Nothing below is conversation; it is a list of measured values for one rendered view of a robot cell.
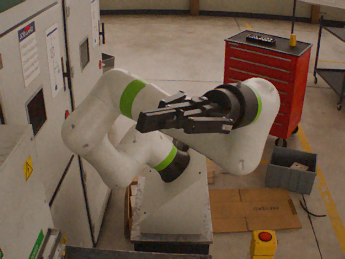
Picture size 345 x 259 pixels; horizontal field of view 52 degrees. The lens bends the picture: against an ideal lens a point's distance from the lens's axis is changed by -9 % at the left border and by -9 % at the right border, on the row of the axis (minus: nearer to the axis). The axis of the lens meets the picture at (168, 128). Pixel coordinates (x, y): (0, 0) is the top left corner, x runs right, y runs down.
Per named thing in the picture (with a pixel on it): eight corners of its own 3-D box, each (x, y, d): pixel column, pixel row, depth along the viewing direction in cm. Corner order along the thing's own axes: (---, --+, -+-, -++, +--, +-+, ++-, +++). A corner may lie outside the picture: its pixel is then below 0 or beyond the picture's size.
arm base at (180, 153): (170, 147, 176) (161, 139, 174) (195, 131, 168) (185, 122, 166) (160, 188, 155) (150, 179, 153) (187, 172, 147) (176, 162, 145)
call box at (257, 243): (270, 247, 136) (275, 228, 131) (272, 263, 129) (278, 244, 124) (249, 248, 136) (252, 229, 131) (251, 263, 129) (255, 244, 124)
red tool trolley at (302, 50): (217, 132, 374) (223, 29, 324) (239, 114, 408) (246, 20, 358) (284, 154, 339) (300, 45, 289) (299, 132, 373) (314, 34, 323)
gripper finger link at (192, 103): (210, 99, 70) (204, 95, 71) (170, 103, 62) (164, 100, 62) (202, 118, 72) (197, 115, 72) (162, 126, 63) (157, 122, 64)
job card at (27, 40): (41, 73, 139) (35, 20, 129) (26, 89, 126) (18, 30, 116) (39, 73, 139) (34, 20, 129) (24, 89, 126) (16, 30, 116)
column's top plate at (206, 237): (138, 180, 186) (138, 176, 185) (206, 180, 186) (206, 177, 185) (130, 243, 148) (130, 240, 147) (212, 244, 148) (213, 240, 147)
